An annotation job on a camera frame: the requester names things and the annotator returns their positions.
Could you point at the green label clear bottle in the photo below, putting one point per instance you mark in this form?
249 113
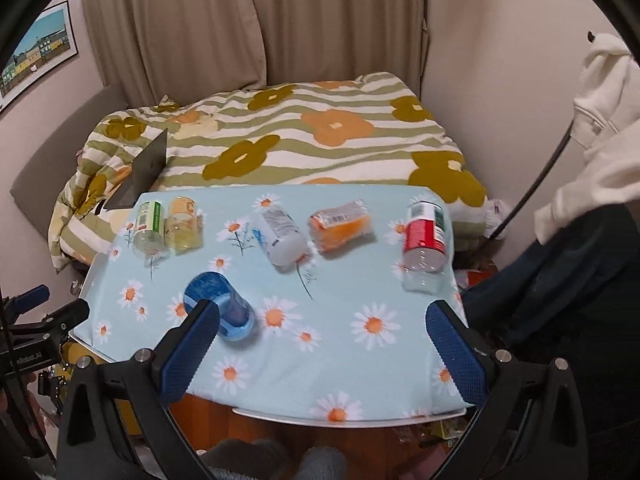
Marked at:
149 229

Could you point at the daisy print blue tablecloth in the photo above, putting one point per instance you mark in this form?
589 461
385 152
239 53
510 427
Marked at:
228 211

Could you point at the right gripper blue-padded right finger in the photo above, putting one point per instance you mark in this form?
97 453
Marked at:
528 421

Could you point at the white table edge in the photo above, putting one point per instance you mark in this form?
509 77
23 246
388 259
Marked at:
335 343

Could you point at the framed picture on wall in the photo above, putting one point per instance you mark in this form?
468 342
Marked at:
48 43

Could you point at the grey headboard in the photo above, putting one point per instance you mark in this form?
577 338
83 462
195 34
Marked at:
36 187

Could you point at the red label clear bottle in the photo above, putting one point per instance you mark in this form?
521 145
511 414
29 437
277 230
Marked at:
424 252

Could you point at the grey laptop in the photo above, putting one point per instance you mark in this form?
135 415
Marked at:
145 170

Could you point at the blue label clear cup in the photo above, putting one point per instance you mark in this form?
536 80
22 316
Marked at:
237 317

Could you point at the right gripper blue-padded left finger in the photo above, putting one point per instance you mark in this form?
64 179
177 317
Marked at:
93 441

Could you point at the cream hooded sweatshirt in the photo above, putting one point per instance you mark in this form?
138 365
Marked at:
606 126

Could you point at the dark hanging garment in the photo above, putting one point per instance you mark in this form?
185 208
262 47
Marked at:
577 298

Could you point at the orange wrapped clear cup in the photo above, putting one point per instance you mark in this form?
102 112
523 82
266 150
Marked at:
333 228

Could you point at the beige curtain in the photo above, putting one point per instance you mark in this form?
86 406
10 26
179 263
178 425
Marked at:
190 49

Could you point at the white bottle blue label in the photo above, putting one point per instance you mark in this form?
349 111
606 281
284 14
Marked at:
279 236

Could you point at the striped floral duvet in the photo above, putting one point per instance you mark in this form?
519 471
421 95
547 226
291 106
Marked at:
369 130

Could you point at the orange label clear bottle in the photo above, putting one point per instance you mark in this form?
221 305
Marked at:
183 226

